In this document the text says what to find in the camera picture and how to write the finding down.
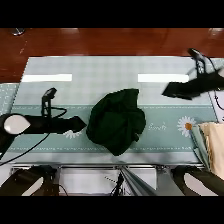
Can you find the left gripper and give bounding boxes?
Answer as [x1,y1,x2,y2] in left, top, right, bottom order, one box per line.
[52,115,88,135]

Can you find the dark green garment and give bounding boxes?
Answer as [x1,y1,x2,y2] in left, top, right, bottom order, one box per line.
[85,87,147,157]

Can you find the pale green garment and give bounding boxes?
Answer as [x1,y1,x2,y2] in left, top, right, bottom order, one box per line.
[190,123,212,172]

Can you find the beige garment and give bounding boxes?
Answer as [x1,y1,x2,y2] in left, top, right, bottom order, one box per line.
[199,121,224,181]

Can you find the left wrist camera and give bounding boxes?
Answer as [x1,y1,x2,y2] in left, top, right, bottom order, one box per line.
[40,87,59,118]

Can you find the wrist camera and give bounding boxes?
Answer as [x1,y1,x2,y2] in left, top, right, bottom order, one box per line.
[40,87,59,118]
[186,47,210,76]

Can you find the black cable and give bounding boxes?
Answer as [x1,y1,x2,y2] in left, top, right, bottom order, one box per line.
[105,171,127,197]
[0,132,52,167]

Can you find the silver frame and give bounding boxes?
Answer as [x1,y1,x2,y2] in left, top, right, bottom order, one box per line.
[9,162,206,197]

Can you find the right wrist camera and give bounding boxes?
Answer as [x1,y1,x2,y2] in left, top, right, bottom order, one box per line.
[186,47,210,76]

